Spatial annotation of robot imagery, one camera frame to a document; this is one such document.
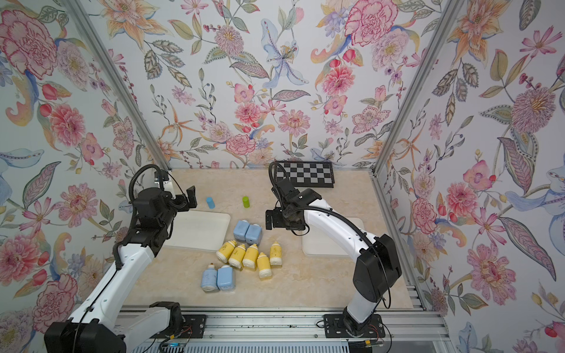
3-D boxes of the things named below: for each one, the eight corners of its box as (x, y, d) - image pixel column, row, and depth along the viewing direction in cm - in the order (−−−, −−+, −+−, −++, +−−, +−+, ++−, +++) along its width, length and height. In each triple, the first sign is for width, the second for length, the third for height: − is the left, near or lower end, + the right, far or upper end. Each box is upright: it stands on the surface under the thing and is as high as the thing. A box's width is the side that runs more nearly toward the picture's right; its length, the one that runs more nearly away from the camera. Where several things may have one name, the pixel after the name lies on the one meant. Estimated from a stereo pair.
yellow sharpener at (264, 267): (260, 281, 85) (258, 275, 79) (257, 261, 90) (255, 253, 85) (272, 279, 86) (272, 272, 80) (268, 258, 91) (267, 251, 85)
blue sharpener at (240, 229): (233, 238, 94) (231, 232, 91) (241, 224, 99) (239, 218, 95) (244, 241, 93) (243, 236, 90) (251, 227, 98) (250, 221, 94)
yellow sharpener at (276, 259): (270, 270, 88) (269, 262, 82) (270, 250, 93) (270, 241, 87) (282, 270, 88) (282, 262, 82) (282, 250, 93) (282, 241, 87)
